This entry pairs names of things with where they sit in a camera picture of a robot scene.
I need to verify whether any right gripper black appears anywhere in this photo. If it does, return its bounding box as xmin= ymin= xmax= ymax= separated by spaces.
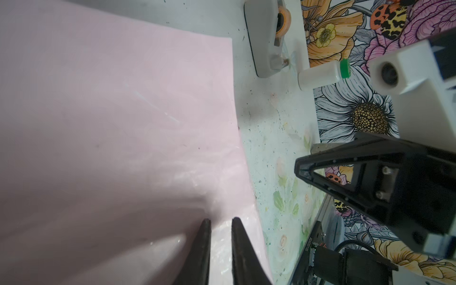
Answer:
xmin=294 ymin=133 xmax=456 ymax=258

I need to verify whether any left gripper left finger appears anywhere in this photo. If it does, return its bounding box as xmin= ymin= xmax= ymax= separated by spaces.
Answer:
xmin=173 ymin=218 xmax=211 ymax=285

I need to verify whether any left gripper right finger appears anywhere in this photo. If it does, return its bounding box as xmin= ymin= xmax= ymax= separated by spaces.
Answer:
xmin=232 ymin=217 xmax=271 ymax=285

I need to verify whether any purple wrapping paper sheet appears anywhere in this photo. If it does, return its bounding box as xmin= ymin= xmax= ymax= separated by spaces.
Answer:
xmin=1 ymin=1 xmax=272 ymax=285

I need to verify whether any clear jar dark lid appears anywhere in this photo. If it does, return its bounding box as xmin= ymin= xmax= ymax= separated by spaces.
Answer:
xmin=311 ymin=142 xmax=346 ymax=154

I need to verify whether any white bottle green cap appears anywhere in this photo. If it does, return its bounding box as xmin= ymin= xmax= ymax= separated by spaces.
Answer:
xmin=298 ymin=59 xmax=351 ymax=90

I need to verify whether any grey tape dispenser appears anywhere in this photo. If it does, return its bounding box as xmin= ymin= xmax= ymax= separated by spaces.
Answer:
xmin=244 ymin=0 xmax=292 ymax=78

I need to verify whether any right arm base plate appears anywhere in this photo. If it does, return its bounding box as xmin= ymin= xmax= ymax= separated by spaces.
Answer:
xmin=289 ymin=220 xmax=324 ymax=285

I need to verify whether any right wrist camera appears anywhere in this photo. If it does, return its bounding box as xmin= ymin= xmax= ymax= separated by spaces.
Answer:
xmin=369 ymin=40 xmax=456 ymax=152

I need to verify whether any aluminium front rail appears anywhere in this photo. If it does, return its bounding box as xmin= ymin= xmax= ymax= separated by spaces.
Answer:
xmin=316 ymin=194 xmax=345 ymax=249

